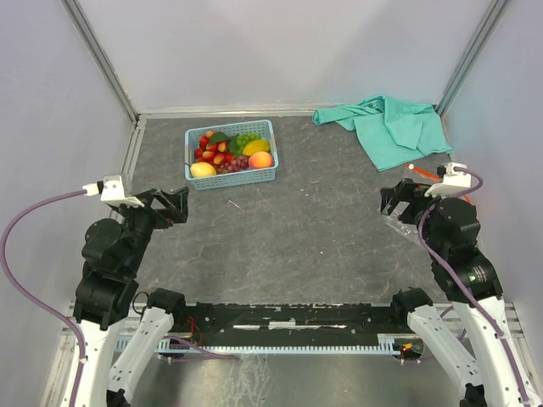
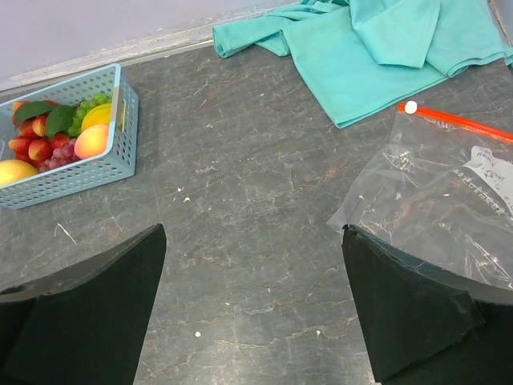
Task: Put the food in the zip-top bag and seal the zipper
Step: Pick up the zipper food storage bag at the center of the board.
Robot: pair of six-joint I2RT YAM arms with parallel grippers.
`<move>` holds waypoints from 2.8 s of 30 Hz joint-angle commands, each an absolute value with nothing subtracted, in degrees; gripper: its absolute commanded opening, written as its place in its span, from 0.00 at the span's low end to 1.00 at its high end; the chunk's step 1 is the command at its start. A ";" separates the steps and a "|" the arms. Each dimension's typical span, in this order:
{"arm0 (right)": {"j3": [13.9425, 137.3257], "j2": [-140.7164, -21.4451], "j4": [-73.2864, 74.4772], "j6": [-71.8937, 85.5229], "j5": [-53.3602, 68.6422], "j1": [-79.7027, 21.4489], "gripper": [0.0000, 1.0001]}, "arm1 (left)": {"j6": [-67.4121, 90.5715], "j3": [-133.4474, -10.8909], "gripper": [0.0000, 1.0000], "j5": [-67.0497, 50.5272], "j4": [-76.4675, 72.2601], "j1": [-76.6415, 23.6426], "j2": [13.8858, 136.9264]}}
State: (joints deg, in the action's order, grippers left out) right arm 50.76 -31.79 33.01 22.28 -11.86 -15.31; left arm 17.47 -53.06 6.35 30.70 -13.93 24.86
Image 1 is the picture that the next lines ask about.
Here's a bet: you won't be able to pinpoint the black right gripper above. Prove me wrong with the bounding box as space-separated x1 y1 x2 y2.
378 176 454 258

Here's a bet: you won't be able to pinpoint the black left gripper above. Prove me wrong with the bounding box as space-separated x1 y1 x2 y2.
115 185 190 272

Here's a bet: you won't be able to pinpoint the clear orange zip bag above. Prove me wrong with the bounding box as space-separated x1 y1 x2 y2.
385 164 476 242

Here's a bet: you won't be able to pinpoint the yellow lemon fruit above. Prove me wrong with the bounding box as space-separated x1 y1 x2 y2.
190 161 216 178

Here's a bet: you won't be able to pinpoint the orange peach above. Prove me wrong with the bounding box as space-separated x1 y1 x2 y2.
249 152 274 170

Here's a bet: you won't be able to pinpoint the yellow mango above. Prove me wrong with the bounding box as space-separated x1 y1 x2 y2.
242 139 271 157

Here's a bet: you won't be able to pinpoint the light blue plastic basket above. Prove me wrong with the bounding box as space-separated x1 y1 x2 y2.
185 120 279 190

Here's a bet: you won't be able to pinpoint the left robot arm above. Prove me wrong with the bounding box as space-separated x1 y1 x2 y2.
62 176 189 406

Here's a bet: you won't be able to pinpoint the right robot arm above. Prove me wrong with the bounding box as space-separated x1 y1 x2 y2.
380 170 542 406

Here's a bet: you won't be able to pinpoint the teal cloth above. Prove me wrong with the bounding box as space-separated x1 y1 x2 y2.
312 95 452 171

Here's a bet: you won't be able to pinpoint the red strawberries with leaf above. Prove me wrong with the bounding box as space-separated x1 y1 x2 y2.
193 131 235 167

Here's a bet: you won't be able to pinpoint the purple grapes bunch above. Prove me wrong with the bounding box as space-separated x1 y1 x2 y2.
217 156 249 174

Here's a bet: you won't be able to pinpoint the green grapes bunch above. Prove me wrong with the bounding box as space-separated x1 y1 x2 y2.
235 132 260 149

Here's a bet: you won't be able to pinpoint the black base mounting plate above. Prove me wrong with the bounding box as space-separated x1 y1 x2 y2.
171 303 412 348

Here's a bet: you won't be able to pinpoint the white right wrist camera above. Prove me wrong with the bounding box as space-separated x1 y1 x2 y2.
424 162 472 198

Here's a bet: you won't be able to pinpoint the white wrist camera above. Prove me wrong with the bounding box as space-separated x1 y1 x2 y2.
82 174 144 208
424 162 472 198

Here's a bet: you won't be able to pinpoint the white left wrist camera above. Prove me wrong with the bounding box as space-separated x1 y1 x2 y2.
82 174 144 208

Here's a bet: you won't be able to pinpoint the light blue cable duct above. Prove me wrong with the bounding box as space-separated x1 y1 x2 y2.
114 332 423 356

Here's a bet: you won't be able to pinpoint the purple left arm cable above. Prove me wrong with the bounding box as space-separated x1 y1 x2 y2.
0 189 89 407

